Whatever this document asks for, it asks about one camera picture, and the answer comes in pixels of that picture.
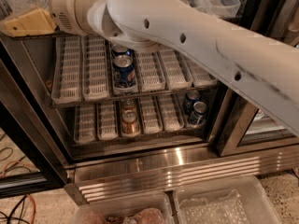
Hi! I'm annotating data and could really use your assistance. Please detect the dark blue can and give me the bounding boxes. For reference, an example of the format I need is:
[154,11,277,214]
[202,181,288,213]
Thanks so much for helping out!
[182,91,200,114]
[188,102,207,125]

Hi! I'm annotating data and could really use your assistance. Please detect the middle shelf tray two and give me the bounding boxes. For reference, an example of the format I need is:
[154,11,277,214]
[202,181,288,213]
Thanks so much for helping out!
[81,35,109,101]

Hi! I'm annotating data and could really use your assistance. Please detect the front brown soda can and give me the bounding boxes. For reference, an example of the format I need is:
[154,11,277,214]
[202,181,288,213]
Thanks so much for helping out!
[121,110,139,135]

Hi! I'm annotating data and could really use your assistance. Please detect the blue pepsi can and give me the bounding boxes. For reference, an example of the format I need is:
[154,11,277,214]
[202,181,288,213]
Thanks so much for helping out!
[113,55,136,89]
[111,44,132,58]

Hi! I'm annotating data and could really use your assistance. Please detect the right glass fridge door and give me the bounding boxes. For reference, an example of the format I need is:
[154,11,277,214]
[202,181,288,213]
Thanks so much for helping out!
[217,0,299,156]

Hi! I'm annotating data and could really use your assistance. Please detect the rear brown soda can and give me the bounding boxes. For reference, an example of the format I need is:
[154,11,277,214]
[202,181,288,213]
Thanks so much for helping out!
[121,99,136,112]

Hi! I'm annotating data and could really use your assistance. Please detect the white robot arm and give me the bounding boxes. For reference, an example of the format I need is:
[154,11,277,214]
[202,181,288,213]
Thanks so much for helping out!
[1,0,299,135]

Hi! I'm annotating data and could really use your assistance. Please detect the black cable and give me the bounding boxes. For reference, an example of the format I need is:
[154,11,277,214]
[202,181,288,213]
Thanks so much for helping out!
[0,195,31,224]

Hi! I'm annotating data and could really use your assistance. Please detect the front blue Pepsi can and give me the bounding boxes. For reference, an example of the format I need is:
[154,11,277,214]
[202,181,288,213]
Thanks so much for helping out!
[113,55,136,89]

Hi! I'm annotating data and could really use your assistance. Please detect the middle wire shelf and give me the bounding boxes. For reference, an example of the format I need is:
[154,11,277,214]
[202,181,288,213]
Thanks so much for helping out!
[50,84,218,108]

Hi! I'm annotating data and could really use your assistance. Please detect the rear blue Pepsi can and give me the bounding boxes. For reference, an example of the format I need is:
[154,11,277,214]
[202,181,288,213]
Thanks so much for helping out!
[111,44,132,58]

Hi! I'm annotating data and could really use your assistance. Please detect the orange cable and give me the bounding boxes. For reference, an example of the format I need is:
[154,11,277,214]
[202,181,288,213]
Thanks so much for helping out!
[0,161,37,224]

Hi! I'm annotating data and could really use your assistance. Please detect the wire shelf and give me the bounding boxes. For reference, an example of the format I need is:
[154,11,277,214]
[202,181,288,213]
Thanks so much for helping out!
[8,30,68,41]
[50,84,218,108]

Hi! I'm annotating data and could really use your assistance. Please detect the middle shelf tray one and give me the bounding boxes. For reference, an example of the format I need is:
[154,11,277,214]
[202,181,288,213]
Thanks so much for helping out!
[51,36,82,105]

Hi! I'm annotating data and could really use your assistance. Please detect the top wire shelf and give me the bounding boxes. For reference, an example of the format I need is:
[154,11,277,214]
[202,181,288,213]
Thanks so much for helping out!
[8,30,68,41]

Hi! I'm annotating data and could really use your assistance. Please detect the middle shelf tray five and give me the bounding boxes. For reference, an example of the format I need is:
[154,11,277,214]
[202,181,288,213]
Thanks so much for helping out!
[158,47,192,90]

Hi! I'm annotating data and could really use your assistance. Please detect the middle shelf tray four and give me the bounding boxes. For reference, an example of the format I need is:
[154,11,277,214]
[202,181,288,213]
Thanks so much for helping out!
[135,51,165,92]

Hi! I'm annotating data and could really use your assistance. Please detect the rear dark blue can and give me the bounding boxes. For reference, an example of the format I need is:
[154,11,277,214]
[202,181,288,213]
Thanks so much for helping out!
[182,91,200,114]

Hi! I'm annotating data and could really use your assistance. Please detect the clear plastic bin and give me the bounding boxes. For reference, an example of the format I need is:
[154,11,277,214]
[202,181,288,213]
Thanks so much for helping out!
[71,192,174,224]
[173,175,281,224]

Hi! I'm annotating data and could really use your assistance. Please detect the right clear plastic bin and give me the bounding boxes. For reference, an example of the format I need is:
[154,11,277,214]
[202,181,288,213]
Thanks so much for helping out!
[173,175,281,224]

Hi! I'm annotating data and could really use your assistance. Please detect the left clear plastic bin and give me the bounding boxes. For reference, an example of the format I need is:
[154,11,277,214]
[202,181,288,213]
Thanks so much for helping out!
[71,192,174,224]

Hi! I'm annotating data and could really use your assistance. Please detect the front dark blue can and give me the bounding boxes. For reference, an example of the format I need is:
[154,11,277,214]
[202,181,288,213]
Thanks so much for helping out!
[188,102,207,125]

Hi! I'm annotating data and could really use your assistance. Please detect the open left fridge door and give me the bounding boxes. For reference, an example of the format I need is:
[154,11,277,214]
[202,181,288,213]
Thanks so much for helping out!
[0,38,67,198]

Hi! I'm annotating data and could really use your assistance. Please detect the middle shelf tray six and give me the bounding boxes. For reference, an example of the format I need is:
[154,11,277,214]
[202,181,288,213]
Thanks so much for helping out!
[185,58,218,87]

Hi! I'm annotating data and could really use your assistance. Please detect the stainless steel fridge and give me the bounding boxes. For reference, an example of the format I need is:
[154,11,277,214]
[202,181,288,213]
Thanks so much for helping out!
[1,0,298,204]

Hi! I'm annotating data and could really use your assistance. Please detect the brown soda can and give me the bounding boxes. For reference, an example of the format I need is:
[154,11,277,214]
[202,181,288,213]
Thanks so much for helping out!
[121,99,136,112]
[121,110,139,135]

